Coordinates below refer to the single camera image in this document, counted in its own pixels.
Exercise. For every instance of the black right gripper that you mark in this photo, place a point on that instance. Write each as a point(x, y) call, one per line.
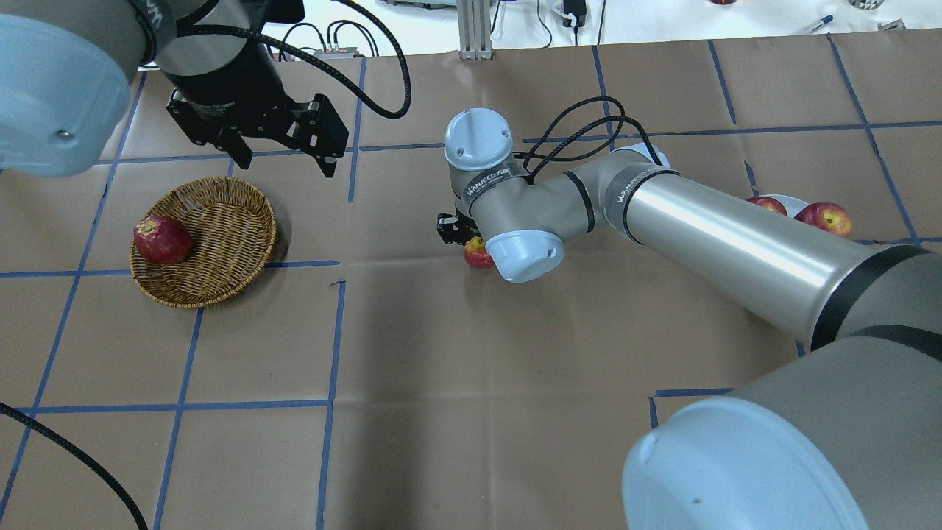
point(447, 228)

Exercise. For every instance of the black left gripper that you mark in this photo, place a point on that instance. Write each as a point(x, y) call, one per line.
point(221, 82)

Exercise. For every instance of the red yellow apple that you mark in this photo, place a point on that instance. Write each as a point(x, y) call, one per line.
point(476, 255)

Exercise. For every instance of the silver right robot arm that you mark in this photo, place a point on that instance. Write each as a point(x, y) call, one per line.
point(847, 437)

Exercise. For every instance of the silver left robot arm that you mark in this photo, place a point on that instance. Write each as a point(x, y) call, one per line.
point(67, 67)

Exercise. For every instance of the round woven wicker basket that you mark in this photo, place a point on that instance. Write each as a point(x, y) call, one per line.
point(234, 232)

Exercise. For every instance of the red apple in basket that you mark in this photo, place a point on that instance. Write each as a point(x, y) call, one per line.
point(162, 240)

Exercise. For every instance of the red apple on plate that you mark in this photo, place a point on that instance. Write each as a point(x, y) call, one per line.
point(768, 202)

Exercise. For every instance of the light blue plate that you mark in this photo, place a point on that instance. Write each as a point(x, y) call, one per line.
point(794, 206)

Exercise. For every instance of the red apple front plate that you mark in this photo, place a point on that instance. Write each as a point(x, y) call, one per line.
point(827, 216)

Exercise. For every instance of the blue pen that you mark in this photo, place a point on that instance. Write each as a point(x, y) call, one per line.
point(815, 26)

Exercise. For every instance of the aluminium frame post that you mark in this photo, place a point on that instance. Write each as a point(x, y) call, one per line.
point(474, 30)

